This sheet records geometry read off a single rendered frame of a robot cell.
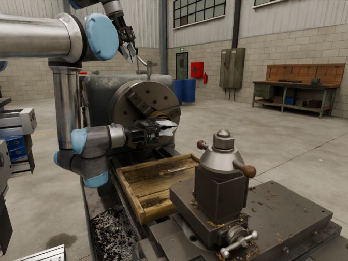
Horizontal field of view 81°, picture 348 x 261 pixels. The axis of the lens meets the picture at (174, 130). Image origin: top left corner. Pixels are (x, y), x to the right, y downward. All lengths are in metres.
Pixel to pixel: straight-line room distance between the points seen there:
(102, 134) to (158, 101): 0.36
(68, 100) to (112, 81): 0.34
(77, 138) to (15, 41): 0.27
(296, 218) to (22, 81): 10.76
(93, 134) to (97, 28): 0.29
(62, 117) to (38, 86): 10.18
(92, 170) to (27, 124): 0.43
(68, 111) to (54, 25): 0.27
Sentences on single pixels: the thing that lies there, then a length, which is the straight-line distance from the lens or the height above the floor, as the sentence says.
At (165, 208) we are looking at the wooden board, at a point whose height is 0.89.
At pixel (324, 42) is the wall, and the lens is 7.49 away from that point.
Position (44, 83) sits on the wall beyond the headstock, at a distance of 10.92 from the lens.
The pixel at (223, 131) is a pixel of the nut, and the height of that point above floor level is 1.18.
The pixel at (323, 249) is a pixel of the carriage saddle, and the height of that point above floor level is 0.90.
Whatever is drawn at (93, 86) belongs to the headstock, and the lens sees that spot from 1.00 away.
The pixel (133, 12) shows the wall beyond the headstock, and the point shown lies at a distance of 12.34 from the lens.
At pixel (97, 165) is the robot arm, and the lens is 0.68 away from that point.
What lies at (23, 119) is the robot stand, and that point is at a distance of 1.02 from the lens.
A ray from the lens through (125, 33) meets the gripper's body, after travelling 1.01.
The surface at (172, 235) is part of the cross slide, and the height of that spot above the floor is 0.97.
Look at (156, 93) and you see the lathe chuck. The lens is 0.91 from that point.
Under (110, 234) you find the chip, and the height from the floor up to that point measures 0.60.
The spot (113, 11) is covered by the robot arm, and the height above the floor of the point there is 1.52.
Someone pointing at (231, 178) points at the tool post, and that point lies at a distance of 0.37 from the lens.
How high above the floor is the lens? 1.29
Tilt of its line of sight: 17 degrees down
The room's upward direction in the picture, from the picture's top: straight up
